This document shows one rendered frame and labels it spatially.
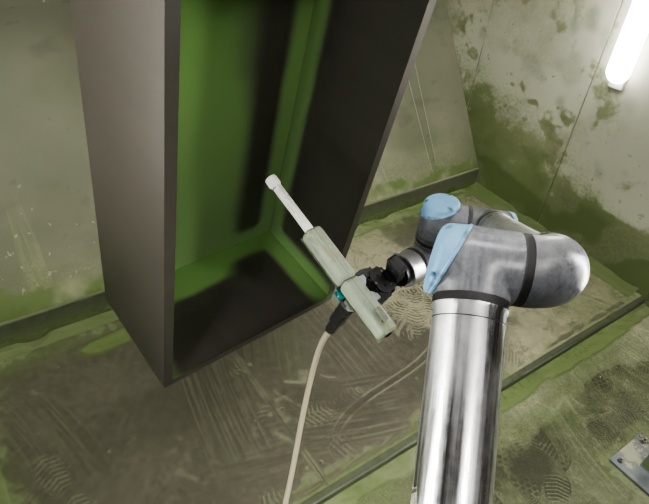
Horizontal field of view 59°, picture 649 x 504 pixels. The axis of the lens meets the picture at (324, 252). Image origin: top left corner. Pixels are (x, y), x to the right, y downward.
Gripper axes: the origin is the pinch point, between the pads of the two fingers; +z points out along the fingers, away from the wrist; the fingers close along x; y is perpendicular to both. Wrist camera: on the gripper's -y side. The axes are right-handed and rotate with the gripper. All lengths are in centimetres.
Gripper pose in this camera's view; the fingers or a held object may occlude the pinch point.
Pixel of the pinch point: (348, 299)
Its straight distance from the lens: 133.4
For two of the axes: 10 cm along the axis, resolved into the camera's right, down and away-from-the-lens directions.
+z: -7.4, 3.6, -5.7
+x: -5.8, -7.7, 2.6
